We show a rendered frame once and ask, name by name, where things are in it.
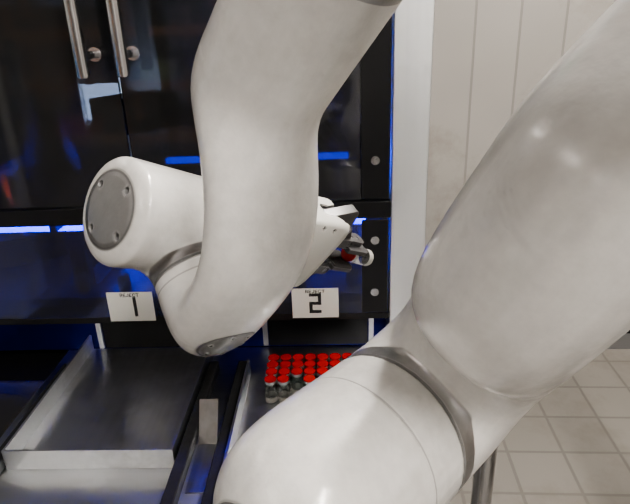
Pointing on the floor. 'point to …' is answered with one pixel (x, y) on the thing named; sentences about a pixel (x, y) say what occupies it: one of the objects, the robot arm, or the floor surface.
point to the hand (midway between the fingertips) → (342, 251)
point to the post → (409, 144)
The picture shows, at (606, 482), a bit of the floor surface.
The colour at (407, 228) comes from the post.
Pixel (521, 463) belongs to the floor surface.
